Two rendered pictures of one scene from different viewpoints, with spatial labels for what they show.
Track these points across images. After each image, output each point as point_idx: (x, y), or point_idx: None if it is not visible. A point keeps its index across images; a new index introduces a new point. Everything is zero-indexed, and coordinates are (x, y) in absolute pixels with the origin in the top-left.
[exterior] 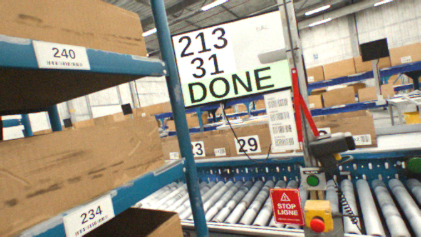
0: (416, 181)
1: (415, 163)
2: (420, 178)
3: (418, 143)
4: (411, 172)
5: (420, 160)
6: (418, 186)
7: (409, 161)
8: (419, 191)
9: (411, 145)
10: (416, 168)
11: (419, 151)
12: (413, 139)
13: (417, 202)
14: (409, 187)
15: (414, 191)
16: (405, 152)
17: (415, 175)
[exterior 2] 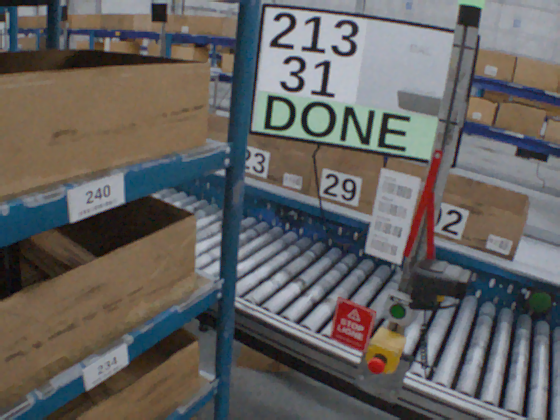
0: (527, 320)
1: (539, 299)
2: (535, 316)
3: (557, 272)
4: (529, 307)
5: (545, 298)
6: (524, 329)
7: (534, 294)
8: (521, 337)
9: (548, 274)
10: (536, 305)
11: (550, 286)
12: (557, 262)
13: None
14: (516, 326)
15: (517, 334)
16: (536, 282)
17: (532, 311)
